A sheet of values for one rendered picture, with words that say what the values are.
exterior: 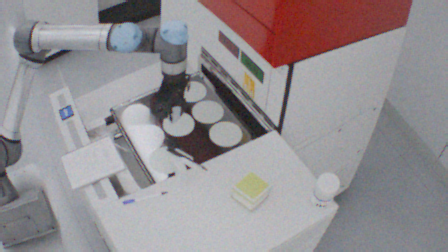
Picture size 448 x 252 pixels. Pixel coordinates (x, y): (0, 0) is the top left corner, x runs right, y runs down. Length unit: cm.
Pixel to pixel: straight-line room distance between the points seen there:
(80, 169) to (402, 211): 193
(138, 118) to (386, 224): 159
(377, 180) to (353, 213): 31
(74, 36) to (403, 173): 224
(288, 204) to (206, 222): 23
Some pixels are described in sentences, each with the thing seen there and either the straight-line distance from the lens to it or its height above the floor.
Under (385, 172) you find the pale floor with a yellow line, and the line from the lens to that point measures 272.
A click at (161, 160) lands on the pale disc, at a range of 139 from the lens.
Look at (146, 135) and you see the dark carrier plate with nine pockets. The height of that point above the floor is 90.
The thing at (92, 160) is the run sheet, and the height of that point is 97.
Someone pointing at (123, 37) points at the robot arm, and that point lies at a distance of 105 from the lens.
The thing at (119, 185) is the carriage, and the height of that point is 88.
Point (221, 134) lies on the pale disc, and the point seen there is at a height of 90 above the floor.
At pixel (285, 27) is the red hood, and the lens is 113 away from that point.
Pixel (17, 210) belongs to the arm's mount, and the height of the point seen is 100.
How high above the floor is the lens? 200
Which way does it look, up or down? 48 degrees down
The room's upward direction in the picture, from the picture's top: 5 degrees clockwise
